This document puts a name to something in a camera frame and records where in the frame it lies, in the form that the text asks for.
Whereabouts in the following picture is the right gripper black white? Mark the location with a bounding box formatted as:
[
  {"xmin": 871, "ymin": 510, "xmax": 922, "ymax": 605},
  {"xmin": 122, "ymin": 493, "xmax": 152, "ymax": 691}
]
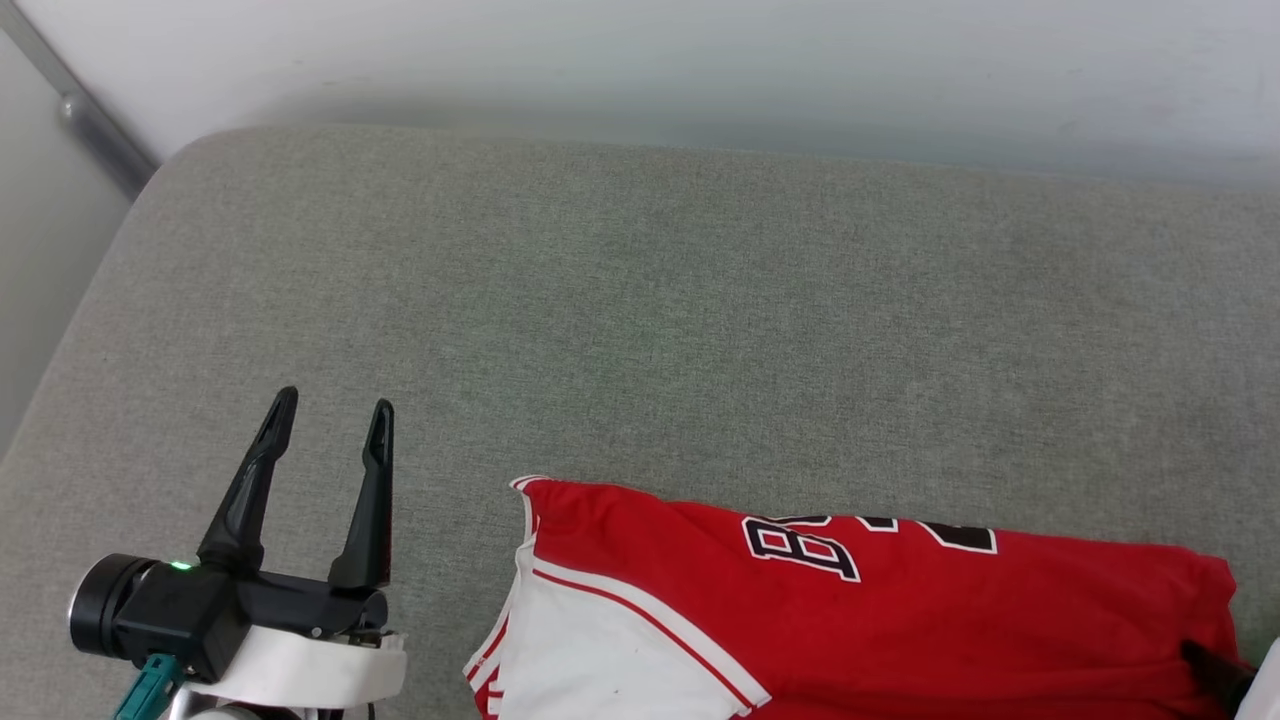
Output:
[{"xmin": 1180, "ymin": 638, "xmax": 1280, "ymax": 720}]

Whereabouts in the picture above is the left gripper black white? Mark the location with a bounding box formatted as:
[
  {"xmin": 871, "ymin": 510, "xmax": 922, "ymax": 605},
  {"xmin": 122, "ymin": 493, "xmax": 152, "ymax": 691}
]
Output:
[{"xmin": 190, "ymin": 387, "xmax": 407, "ymax": 709}]

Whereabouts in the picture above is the grey fabric sofa cushion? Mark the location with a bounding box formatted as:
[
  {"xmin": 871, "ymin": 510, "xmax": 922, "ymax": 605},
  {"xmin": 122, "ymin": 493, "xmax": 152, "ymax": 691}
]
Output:
[{"xmin": 0, "ymin": 122, "xmax": 1280, "ymax": 720}]

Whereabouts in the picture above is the teal cable connector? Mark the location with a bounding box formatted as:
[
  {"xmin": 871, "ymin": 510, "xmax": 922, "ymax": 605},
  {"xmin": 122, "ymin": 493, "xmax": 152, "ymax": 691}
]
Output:
[{"xmin": 113, "ymin": 653, "xmax": 187, "ymax": 720}]

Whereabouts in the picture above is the grey metal rail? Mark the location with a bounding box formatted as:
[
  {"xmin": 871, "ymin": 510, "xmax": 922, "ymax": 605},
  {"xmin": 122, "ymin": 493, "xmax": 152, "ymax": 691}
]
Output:
[{"xmin": 0, "ymin": 0, "xmax": 161, "ymax": 201}]

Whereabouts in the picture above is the red and white basketball jersey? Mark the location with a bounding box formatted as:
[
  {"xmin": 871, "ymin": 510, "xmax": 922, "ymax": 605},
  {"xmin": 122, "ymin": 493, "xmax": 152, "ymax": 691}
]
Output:
[{"xmin": 463, "ymin": 476, "xmax": 1256, "ymax": 720}]

